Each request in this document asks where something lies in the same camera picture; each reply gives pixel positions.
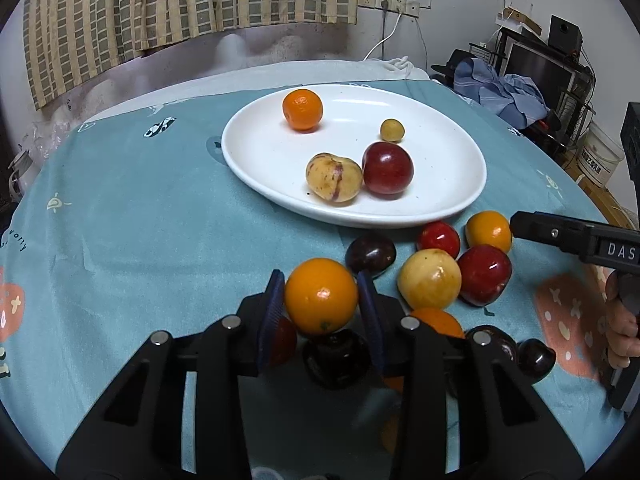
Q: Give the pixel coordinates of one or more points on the small yellow-green fruit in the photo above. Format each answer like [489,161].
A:
[391,130]

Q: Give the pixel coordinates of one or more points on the large dark red apple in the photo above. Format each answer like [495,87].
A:
[387,168]

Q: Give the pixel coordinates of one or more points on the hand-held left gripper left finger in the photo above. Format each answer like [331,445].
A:
[270,325]

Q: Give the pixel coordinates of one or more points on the wrinkled dark purple fruit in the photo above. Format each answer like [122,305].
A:
[371,255]

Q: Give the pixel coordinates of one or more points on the small dark purple fruit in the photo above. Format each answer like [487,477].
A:
[336,360]
[536,360]

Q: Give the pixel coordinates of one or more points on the black hat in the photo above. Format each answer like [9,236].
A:
[452,66]

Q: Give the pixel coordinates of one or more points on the white plastic bucket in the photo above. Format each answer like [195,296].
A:
[600,150]

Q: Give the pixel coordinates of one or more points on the person's right hand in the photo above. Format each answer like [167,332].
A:
[625,332]

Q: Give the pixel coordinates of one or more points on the pale yellow round fruit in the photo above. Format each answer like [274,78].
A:
[429,278]

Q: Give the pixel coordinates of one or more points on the flat cardboard box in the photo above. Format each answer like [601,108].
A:
[520,17]

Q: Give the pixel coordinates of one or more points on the bumpy orange tangerine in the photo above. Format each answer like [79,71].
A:
[302,109]
[440,322]

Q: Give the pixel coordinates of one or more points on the white oval plate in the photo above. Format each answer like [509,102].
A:
[440,180]

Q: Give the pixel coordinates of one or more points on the yellow purple-striped pepino melon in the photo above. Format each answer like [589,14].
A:
[334,178]

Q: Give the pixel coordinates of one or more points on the white bed sheet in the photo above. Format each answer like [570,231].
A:
[325,72]

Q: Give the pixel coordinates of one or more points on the blue shirt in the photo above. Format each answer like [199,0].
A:
[500,92]

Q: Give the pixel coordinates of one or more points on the red cherry tomato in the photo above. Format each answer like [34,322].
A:
[283,341]
[439,240]

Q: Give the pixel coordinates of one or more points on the large smooth orange fruit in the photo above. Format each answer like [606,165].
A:
[321,296]

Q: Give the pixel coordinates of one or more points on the small smooth orange fruit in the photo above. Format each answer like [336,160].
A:
[489,231]

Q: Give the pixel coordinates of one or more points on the glossy red plum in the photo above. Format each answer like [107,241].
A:
[484,275]

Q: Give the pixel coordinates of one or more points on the teal printed tablecloth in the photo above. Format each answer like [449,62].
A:
[150,235]

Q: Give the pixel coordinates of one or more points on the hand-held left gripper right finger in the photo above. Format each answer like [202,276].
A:
[371,325]

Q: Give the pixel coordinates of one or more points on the black speaker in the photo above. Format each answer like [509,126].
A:
[565,35]

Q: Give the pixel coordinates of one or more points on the black computer monitor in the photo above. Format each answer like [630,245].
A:
[537,72]

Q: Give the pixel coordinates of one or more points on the yellow grey checked curtain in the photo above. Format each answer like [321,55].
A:
[150,5]

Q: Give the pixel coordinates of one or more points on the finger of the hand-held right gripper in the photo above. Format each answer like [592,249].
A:
[550,232]

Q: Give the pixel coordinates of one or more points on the clear plastic bag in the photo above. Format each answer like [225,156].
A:
[50,127]

